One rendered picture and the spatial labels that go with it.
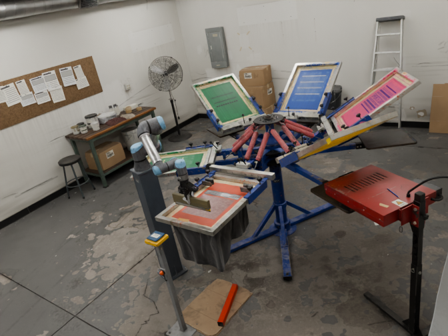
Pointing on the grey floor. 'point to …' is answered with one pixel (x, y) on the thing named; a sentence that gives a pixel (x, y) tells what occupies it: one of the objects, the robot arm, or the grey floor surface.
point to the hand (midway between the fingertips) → (191, 202)
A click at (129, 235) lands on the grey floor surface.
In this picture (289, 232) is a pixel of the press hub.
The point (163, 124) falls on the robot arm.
